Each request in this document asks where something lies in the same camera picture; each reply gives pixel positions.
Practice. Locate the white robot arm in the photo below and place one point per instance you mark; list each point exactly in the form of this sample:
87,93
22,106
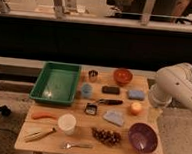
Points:
172,82

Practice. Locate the small metal cup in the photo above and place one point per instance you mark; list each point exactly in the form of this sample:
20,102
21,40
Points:
93,74

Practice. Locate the light blue cup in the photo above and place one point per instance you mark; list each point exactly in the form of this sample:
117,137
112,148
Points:
86,91

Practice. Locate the black rectangular sponge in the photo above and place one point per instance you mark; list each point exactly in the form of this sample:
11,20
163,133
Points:
110,90

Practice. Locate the red bowl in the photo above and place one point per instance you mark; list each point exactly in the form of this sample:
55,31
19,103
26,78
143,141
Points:
122,76

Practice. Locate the green plastic tray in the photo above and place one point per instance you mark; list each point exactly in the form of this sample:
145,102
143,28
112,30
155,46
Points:
56,84

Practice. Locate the blue sponge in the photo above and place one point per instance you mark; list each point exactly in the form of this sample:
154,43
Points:
135,94

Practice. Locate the light blue cloth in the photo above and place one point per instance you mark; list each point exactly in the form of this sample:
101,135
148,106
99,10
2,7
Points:
115,117

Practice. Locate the wooden table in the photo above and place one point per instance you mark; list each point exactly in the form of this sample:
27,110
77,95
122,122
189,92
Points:
53,142

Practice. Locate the orange round fruit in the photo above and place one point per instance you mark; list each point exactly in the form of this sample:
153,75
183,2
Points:
136,108

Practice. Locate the white cup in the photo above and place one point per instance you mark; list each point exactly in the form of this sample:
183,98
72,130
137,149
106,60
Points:
67,123

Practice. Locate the dark grape bunch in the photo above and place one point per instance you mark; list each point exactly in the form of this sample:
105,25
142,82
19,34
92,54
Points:
109,138

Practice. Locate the orange carrot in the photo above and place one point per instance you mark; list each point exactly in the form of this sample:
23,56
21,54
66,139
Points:
38,115

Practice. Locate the purple bowl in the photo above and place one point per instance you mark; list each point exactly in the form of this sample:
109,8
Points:
143,138

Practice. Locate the black handled brush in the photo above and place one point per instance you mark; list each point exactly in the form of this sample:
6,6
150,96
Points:
91,108

